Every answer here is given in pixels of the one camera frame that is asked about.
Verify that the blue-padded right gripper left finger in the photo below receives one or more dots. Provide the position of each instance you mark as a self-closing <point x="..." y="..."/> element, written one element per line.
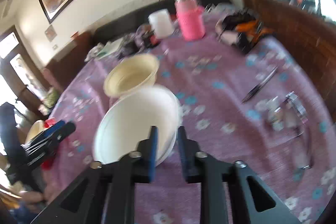
<point x="105" y="193"/>

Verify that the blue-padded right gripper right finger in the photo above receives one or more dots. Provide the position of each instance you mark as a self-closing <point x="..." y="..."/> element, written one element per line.
<point x="229" y="191"/>

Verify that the white bowl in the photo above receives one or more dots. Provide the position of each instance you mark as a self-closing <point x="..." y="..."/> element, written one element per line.
<point x="130" y="119"/>

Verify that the cream plastic bowl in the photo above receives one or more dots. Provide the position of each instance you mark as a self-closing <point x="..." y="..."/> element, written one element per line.
<point x="37" y="128"/>
<point x="131" y="74"/>

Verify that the dark wooden chair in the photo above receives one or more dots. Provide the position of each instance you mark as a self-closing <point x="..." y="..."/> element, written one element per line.
<point x="40" y="107"/>

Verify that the purple floral tablecloth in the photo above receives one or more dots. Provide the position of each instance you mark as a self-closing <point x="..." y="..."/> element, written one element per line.
<point x="210" y="80"/>

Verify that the brown armchair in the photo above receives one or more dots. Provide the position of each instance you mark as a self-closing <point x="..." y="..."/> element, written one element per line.
<point x="62" y="69"/>

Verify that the black pen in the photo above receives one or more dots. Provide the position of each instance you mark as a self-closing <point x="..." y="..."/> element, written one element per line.
<point x="259" y="86"/>

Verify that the white crumpled cloth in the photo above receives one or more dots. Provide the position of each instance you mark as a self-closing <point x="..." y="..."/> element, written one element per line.
<point x="94" y="52"/>

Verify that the white folded paper bag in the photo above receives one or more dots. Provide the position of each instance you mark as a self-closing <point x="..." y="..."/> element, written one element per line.
<point x="110" y="48"/>

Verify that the black battery charger box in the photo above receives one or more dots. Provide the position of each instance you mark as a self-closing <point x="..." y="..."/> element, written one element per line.
<point x="129" y="46"/>

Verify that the black and orange bag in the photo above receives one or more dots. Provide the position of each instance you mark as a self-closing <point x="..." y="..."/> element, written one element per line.
<point x="242" y="31"/>

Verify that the black sofa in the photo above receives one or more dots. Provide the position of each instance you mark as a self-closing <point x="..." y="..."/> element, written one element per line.
<point x="130" y="22"/>

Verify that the pink sleeved thermos bottle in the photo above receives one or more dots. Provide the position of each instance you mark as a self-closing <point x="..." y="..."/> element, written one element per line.
<point x="189" y="16"/>

